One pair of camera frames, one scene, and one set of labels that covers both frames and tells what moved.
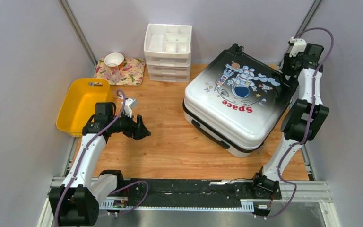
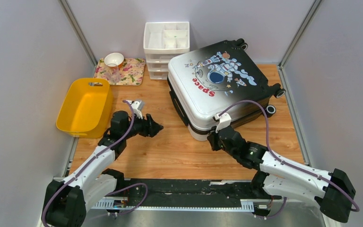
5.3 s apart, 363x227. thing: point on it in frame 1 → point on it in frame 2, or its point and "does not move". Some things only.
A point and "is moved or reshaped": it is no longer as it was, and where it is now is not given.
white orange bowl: [114, 60] does not move
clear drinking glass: [113, 74] does not move
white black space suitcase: [237, 100] is moved or reshaped
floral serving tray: [132, 71] does not move
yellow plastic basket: [79, 104] does not move
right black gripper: [284, 70] → [211, 139]
